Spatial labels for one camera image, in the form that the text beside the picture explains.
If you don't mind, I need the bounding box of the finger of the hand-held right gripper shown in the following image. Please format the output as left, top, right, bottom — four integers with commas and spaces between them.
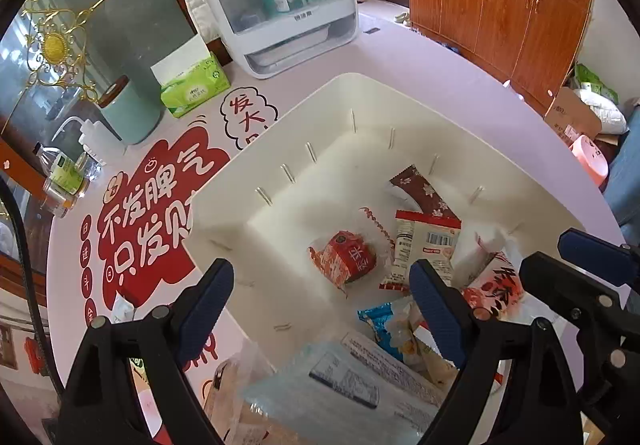
558, 228, 640, 291
519, 251, 640, 406

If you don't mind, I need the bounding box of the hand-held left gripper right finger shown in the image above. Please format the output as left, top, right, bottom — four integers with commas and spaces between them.
408, 259, 586, 445

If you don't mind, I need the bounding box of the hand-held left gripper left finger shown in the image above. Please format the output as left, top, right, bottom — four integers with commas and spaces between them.
52, 258, 235, 445

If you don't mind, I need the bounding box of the blue white snack packet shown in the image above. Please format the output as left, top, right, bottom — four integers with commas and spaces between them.
357, 301, 426, 368

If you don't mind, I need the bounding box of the orange white snack packet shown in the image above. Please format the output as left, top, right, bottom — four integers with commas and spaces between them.
380, 210, 462, 293

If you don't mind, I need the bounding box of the brown cake packet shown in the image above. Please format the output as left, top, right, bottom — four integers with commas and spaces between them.
202, 355, 273, 445

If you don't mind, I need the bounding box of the white plastic bin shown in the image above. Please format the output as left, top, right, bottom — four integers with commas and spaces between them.
182, 72, 626, 445

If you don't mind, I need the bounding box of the red snack packet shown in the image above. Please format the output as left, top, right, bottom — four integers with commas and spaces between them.
307, 231, 378, 298

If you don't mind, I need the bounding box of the dark brown snack packet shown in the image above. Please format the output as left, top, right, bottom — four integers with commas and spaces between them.
389, 164, 462, 221

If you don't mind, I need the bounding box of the blue cloth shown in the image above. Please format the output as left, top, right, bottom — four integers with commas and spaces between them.
602, 98, 640, 226

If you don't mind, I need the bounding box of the pink plastic stool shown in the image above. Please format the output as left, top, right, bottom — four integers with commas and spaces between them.
570, 135, 611, 186

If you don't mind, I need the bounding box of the cardboard box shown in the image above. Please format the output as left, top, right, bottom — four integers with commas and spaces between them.
542, 86, 603, 146

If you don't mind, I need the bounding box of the white plastic bag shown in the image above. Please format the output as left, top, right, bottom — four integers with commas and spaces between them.
572, 88, 630, 135

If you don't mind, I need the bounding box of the red container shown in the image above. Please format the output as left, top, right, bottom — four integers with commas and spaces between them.
25, 335, 51, 376

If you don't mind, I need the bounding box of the green plastic bag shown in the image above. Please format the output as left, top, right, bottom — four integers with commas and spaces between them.
574, 62, 620, 101

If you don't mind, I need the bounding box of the drinking glass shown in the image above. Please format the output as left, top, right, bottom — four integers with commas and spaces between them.
42, 182, 81, 218

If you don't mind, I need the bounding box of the small glass jar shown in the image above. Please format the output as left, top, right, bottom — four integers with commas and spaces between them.
75, 152, 103, 181

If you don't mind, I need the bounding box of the clear bottle green label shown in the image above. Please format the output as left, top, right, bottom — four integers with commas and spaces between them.
32, 142, 88, 196

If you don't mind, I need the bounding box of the white squeeze bottle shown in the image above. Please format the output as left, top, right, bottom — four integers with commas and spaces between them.
52, 116, 121, 166

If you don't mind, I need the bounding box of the teal canister brown lid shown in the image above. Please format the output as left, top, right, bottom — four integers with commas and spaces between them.
97, 75, 168, 146

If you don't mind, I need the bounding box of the green tissue box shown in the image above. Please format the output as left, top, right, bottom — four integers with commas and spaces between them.
151, 34, 233, 120

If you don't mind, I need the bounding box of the wooden cabinet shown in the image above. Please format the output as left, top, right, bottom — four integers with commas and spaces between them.
404, 0, 598, 116

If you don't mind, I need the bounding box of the white sterilizer cabinet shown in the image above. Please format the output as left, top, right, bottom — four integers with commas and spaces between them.
177, 0, 360, 80

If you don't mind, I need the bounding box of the wooden framed glass door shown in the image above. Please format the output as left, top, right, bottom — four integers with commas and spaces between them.
0, 0, 221, 151

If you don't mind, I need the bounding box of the black cable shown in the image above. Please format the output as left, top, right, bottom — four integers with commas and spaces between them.
0, 175, 58, 381

